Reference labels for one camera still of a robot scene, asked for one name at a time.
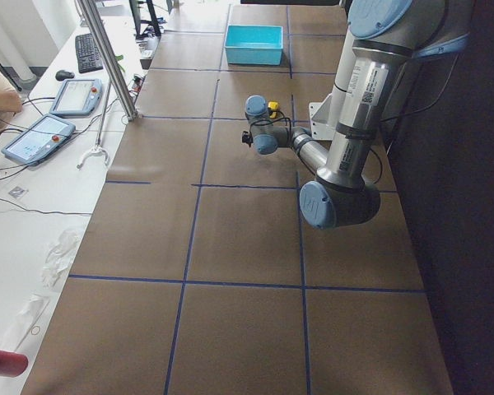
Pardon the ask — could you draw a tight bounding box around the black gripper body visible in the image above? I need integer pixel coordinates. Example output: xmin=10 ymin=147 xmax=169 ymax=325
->
xmin=241 ymin=131 xmax=253 ymax=146

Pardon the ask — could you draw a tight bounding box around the aluminium frame post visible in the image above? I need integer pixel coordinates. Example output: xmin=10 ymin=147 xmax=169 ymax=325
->
xmin=77 ymin=0 xmax=137 ymax=122

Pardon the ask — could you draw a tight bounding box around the person forearm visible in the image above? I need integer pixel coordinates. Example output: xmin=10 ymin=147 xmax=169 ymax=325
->
xmin=0 ymin=52 xmax=25 ymax=149

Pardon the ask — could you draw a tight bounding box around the far teach pendant tablet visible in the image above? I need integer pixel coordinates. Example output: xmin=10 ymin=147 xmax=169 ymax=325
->
xmin=49 ymin=79 xmax=102 ymax=118

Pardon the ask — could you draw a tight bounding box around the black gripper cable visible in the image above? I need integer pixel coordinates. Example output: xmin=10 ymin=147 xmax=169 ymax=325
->
xmin=254 ymin=109 xmax=293 ymax=128

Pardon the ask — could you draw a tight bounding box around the black keyboard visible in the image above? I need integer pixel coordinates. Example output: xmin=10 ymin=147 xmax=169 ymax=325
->
xmin=75 ymin=33 xmax=103 ymax=74

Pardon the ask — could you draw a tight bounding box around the light blue plastic bin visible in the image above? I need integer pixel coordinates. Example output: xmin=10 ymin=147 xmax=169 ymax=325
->
xmin=224 ymin=25 xmax=283 ymax=66

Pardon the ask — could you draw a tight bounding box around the teach pendant tablet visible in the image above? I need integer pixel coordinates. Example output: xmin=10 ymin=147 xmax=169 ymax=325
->
xmin=49 ymin=79 xmax=102 ymax=118
xmin=1 ymin=114 xmax=76 ymax=166

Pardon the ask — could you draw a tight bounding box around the crumpled white plastic wrap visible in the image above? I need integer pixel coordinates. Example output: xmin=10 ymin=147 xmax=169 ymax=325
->
xmin=40 ymin=227 xmax=82 ymax=288

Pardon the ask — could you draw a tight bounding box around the yellow beetle toy car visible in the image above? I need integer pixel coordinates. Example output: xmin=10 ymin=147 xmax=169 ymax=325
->
xmin=268 ymin=101 xmax=281 ymax=119

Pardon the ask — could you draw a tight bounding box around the white paper sheet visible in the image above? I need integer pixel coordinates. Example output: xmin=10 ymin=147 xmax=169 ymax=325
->
xmin=0 ymin=294 xmax=50 ymax=351

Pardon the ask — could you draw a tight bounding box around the black computer mouse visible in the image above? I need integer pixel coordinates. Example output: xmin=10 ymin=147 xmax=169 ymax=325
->
xmin=55 ymin=70 xmax=75 ymax=81

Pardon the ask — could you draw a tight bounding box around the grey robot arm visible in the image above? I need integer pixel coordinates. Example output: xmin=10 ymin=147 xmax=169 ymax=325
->
xmin=242 ymin=1 xmax=473 ymax=229

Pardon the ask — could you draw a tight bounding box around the near teach pendant tablet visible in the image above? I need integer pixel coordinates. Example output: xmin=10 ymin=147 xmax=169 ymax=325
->
xmin=1 ymin=114 xmax=76 ymax=166

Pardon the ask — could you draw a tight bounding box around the white grabber tool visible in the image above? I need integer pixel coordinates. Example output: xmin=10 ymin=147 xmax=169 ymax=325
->
xmin=77 ymin=81 xmax=111 ymax=170

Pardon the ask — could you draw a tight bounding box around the red cylinder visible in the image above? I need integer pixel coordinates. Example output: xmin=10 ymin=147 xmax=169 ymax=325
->
xmin=0 ymin=350 xmax=29 ymax=377

